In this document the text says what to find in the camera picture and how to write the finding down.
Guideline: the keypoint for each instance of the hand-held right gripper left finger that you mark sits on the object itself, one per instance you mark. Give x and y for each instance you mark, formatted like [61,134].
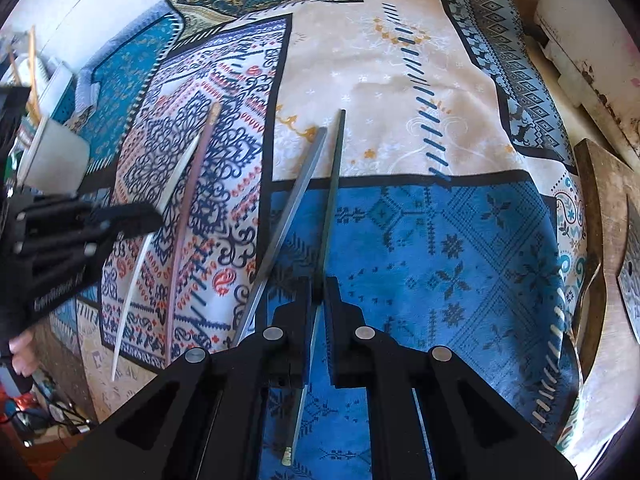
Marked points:
[280,345]

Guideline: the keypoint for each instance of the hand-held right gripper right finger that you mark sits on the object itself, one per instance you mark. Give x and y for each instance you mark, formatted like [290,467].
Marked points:
[345,345]

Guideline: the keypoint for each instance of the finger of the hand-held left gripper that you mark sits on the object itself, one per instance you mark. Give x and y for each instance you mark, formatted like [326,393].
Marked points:
[60,251]
[135,217]

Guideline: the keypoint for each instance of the white plastic cup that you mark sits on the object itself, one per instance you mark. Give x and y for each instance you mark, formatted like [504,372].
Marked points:
[57,160]

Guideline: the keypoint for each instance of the dark grey chopstick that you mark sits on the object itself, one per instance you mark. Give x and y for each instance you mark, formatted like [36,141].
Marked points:
[332,195]

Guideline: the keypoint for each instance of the bamboo chopstick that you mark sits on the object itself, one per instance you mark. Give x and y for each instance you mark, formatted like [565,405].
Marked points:
[15,67]
[35,75]

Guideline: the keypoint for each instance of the person's left hand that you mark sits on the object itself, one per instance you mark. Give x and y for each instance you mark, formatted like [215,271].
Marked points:
[21,355]

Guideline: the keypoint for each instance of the patterned patchwork cloth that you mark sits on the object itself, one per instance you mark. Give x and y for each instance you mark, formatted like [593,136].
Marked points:
[400,235]

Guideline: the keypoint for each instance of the white blue plastic basket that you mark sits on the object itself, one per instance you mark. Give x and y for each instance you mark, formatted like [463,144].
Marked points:
[60,80]

